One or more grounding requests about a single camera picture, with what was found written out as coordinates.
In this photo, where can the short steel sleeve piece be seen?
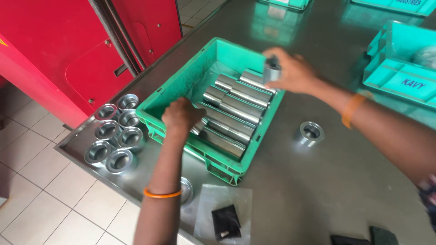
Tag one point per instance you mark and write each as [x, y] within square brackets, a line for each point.
[271, 73]
[197, 127]

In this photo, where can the person's right fingers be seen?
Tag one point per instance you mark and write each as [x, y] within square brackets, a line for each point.
[272, 56]

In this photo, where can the clear plastic bag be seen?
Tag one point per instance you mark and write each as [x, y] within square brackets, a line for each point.
[221, 200]

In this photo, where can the green plastic crate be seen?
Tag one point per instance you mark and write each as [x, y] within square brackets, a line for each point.
[190, 75]

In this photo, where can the orange wristband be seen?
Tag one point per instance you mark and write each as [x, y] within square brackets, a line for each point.
[352, 110]

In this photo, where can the dark grey block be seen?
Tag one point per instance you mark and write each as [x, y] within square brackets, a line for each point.
[383, 236]

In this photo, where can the red machine cabinet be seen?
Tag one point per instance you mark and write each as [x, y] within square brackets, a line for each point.
[51, 51]

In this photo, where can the person's patterned clothing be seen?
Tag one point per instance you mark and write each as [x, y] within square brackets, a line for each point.
[429, 200]

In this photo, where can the orange bangle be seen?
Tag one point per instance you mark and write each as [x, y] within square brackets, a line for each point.
[162, 195]

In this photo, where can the person's left fingers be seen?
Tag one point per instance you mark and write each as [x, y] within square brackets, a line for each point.
[199, 117]

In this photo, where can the teal plastic crate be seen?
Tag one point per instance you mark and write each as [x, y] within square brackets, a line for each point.
[289, 2]
[391, 71]
[398, 5]

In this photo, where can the black cloth pouch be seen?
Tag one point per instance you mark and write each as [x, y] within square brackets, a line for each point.
[226, 222]

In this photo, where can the cluster of flanged steel bushings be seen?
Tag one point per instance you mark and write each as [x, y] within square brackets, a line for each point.
[117, 136]

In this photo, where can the row of steel cylinders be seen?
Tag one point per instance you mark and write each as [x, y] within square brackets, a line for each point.
[235, 112]

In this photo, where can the person's right hand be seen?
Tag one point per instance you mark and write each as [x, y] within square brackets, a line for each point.
[296, 73]

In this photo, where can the black flat object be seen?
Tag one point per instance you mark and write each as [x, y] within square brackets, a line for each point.
[349, 240]

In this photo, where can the grey plastic wrap bundle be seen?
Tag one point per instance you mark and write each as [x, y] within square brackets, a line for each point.
[425, 56]

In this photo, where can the person's left hand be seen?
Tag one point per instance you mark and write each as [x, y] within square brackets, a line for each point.
[180, 115]

